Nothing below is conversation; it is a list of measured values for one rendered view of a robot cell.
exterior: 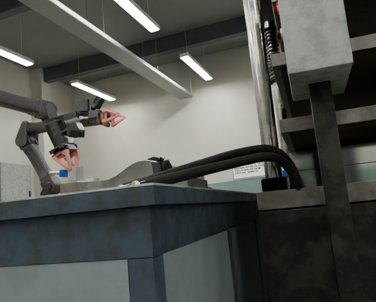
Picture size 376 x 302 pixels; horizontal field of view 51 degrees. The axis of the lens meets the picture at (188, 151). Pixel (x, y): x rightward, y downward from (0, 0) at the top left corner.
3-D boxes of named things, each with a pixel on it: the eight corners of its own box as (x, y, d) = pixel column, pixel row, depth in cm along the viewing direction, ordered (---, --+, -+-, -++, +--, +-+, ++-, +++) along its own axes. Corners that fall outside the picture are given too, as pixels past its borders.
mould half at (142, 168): (60, 208, 145) (58, 171, 147) (97, 207, 169) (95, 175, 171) (189, 194, 130) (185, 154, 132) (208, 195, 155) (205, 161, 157)
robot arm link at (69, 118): (74, 132, 161) (64, 104, 161) (82, 127, 154) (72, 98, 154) (48, 139, 154) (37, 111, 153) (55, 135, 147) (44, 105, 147)
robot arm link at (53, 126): (66, 138, 155) (58, 123, 156) (69, 131, 151) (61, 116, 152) (49, 142, 151) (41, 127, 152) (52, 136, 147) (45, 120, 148)
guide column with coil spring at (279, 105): (294, 259, 200) (263, 21, 219) (295, 257, 205) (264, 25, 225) (306, 259, 198) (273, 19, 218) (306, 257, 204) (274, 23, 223)
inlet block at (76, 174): (45, 180, 149) (45, 166, 149) (54, 179, 154) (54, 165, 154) (76, 181, 145) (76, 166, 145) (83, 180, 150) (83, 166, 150)
